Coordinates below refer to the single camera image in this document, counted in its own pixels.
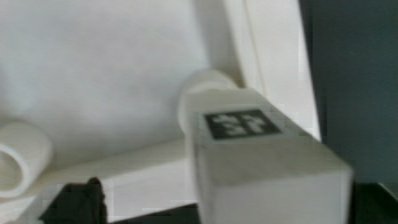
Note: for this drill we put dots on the white U-shaped fence frame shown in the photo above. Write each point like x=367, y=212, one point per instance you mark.
x=267, y=30

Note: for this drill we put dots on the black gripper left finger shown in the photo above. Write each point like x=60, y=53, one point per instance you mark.
x=79, y=206

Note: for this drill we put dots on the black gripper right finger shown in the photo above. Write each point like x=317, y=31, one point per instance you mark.
x=374, y=205

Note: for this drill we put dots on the white leg with tag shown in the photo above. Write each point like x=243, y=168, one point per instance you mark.
x=271, y=178

